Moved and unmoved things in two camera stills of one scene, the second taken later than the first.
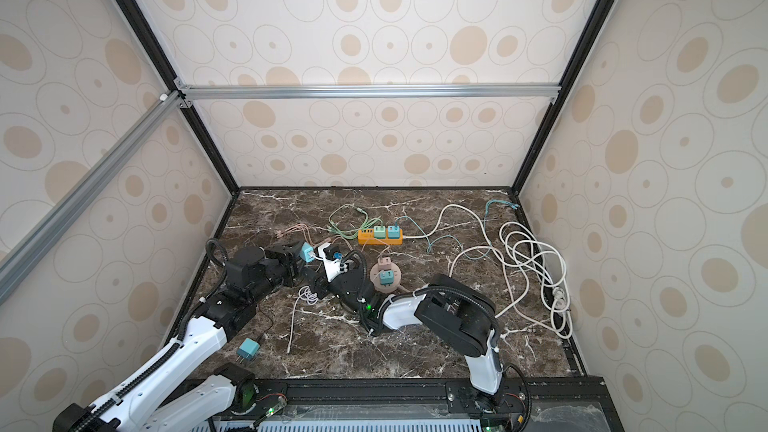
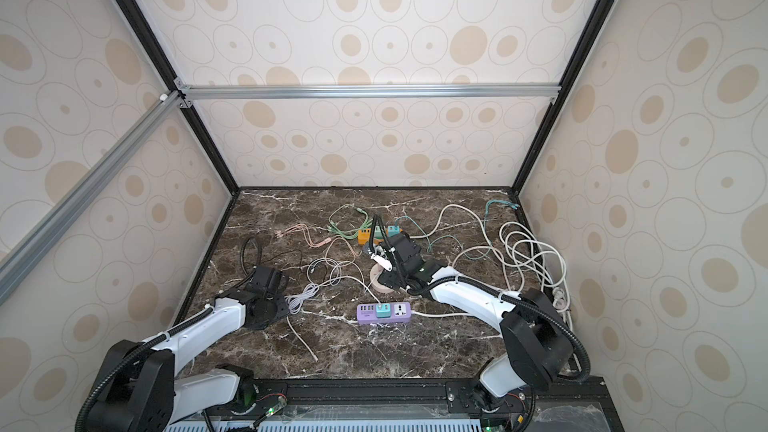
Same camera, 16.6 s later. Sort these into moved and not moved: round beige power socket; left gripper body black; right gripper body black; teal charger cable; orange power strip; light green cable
Moved: left gripper body black; right gripper body black
Not moved: round beige power socket; orange power strip; light green cable; teal charger cable
